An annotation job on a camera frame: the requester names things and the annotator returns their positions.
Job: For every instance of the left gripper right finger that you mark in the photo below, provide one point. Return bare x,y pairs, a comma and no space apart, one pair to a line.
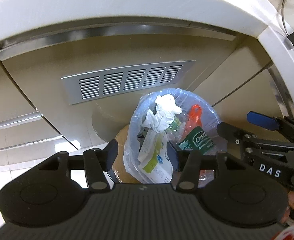
188,163

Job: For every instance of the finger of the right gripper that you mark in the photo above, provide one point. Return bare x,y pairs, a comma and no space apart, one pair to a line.
232,133
262,120

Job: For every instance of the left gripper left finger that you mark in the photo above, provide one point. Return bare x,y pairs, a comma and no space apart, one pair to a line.
96,162

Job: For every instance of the crushed clear plastic bottle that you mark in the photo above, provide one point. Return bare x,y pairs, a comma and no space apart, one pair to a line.
197,139

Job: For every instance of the red plastic bag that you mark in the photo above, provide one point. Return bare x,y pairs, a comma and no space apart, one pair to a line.
193,119

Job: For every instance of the white green medicine box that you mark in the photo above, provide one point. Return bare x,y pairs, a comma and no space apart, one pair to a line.
154,163

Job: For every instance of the white tissue ball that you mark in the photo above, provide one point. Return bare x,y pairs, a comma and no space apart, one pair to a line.
166,111

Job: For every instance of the blue lined trash bin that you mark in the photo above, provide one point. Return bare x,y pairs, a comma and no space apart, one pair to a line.
137,133

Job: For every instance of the cabinet vent grille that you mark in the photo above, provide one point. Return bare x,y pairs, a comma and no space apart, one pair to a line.
100,84

